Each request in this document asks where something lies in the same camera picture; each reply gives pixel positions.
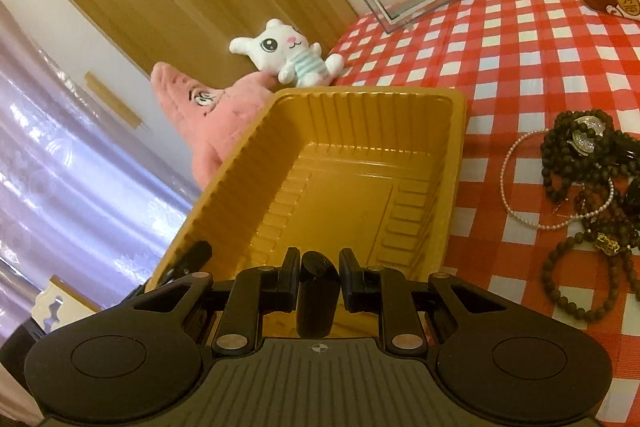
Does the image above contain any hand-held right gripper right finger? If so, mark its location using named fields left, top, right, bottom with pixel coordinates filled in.
left=340, top=249, right=506, bottom=353

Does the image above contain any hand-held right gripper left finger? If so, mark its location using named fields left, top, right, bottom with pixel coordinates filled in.
left=120, top=241, right=301, bottom=358

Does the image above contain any black cylindrical case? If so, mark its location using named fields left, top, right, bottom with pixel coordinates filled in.
left=297, top=251, right=340, bottom=339

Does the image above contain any yellow plastic tray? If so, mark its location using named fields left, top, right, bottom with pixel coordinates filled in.
left=150, top=87, right=468, bottom=339

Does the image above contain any white pearl necklace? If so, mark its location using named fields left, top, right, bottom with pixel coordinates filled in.
left=501, top=132, right=615, bottom=231

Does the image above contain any pink starfish plush toy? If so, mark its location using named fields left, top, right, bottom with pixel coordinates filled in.
left=150, top=62, right=277, bottom=190

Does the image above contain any white cat plush toy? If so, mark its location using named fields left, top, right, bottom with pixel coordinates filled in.
left=229, top=19, right=346, bottom=88

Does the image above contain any white wooden chair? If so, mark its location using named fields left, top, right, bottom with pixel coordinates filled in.
left=30, top=274, right=103, bottom=334

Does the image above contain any purple patterned curtain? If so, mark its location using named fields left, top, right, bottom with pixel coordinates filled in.
left=0, top=2, right=202, bottom=308

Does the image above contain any red white checkered tablecloth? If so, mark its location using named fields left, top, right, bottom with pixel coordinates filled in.
left=327, top=0, right=640, bottom=414

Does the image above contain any silver round pendant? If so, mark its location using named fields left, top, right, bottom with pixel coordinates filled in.
left=567, top=117, right=609, bottom=156

